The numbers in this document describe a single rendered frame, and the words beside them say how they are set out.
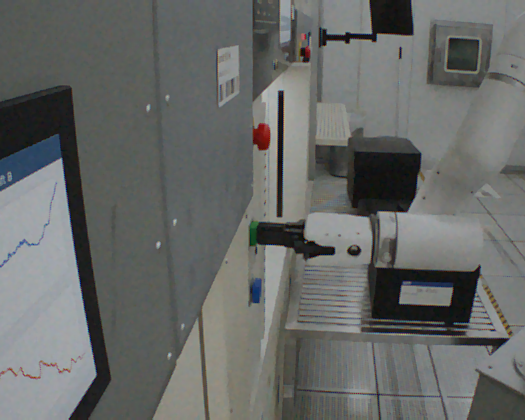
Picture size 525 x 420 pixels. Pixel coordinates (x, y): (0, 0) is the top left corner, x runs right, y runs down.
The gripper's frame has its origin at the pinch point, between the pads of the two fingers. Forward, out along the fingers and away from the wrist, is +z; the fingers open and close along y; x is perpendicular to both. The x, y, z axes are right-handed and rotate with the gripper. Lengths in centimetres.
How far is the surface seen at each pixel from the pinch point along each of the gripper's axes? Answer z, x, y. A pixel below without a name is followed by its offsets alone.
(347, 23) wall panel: -27, 36, 480
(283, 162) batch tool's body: 4, -8, 70
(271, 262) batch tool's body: 6, -33, 56
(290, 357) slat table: -1, -54, 40
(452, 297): -44, -36, 46
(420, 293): -35, -35, 46
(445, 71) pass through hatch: -132, -9, 467
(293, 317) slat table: -1, -44, 45
